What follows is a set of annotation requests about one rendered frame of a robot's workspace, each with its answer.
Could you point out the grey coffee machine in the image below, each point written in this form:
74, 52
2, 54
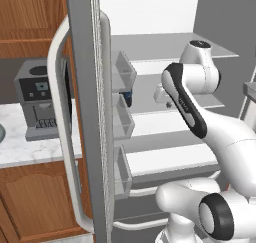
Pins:
36, 93

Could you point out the wooden base cupboard door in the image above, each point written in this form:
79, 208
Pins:
36, 203

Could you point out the dark blue container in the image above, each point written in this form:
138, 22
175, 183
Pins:
127, 98

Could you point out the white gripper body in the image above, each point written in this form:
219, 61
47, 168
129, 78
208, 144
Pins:
161, 94

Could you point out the grey open fridge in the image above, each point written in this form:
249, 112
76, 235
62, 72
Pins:
150, 13

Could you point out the white fridge drawer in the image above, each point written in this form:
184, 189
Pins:
170, 163

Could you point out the clear door bin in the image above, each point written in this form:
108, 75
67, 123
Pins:
120, 173
124, 70
122, 120

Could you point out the grey glass fridge shelf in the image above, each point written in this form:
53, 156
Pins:
160, 138
153, 47
143, 93

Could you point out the grey fridge door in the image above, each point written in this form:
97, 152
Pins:
84, 120

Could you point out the wooden wall cupboard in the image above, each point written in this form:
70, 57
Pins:
30, 17

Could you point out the grey green round object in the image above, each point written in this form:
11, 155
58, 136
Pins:
2, 133

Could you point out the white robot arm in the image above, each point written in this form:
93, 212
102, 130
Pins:
230, 143

